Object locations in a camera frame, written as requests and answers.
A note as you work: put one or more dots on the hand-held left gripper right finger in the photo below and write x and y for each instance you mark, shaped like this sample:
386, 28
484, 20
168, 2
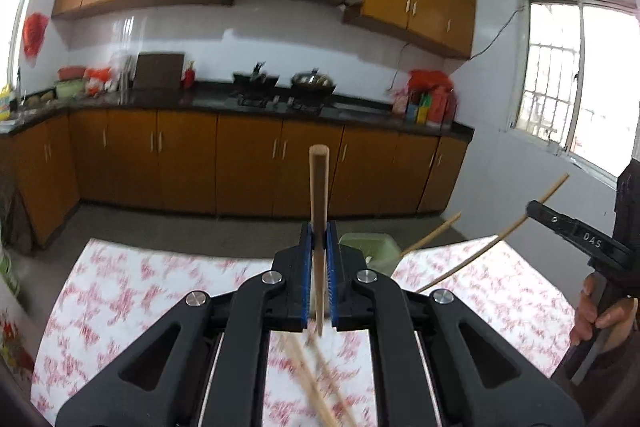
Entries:
330, 277

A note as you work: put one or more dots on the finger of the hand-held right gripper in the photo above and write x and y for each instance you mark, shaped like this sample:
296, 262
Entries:
560, 222

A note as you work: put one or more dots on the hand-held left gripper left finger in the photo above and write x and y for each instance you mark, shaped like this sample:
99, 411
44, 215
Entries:
308, 277

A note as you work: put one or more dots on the green plastic utensil holder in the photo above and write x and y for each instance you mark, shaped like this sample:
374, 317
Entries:
370, 244

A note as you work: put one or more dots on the wooden chopstick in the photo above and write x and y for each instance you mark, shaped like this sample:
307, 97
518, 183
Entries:
318, 187
310, 382
335, 392
430, 234
470, 257

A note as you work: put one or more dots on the person's right forearm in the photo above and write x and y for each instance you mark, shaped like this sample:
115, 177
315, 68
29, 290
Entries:
620, 357

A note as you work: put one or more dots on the person's right hand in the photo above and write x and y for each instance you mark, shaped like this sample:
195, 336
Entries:
585, 307

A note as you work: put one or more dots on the barred sliding window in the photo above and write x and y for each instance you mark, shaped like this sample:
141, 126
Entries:
560, 82

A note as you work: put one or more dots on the wooden base cabinets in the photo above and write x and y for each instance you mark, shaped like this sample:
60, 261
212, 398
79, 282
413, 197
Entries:
185, 157

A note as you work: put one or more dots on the black gas stove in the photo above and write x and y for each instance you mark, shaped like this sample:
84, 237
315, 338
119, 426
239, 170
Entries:
280, 101

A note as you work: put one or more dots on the colourful seasoning boxes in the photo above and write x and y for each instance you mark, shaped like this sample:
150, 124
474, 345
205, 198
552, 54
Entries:
419, 109

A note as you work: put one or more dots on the red floral white tablecloth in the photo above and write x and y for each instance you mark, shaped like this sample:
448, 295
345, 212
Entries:
125, 287

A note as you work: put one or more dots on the pink label bottle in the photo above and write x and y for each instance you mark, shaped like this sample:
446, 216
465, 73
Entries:
399, 103

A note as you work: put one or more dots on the red crumpled plastic bag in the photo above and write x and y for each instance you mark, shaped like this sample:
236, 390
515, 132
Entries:
430, 79

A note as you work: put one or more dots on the black wok with lid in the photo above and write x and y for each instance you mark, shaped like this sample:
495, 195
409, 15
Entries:
312, 82

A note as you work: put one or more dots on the black frying pan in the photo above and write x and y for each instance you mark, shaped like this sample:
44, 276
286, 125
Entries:
255, 79

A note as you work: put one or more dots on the black kitchen countertop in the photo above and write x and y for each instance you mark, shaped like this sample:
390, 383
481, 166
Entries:
210, 97

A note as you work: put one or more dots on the small red bottle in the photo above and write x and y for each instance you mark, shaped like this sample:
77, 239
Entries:
189, 77

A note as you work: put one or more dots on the brown cutting board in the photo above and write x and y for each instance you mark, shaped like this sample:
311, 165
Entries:
159, 71

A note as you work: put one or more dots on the clear plastic bag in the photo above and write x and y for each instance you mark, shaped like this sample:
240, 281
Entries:
122, 72

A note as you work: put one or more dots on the orange and white bag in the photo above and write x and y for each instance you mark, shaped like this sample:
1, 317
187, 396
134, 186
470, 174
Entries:
97, 81

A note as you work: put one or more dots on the dark cloth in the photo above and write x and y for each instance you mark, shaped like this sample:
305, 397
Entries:
15, 217

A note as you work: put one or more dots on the green plastic basin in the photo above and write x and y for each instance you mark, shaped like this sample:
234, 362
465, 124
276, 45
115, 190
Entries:
70, 89

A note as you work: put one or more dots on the white floral print cabinet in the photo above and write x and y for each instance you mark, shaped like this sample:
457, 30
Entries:
10, 332

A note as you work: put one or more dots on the red plastic bowl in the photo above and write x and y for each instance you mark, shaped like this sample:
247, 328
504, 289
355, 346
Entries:
71, 72

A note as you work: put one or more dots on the metal faucet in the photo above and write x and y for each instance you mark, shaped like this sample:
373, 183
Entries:
19, 87

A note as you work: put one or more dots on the yellow dish soap bottle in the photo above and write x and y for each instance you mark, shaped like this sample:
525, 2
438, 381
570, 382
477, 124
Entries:
4, 102

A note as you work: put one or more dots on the red hanging plastic bag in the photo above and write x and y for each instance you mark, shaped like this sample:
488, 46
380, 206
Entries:
35, 34

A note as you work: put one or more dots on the bright plain window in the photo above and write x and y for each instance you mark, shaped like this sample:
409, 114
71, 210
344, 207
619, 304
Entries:
25, 7

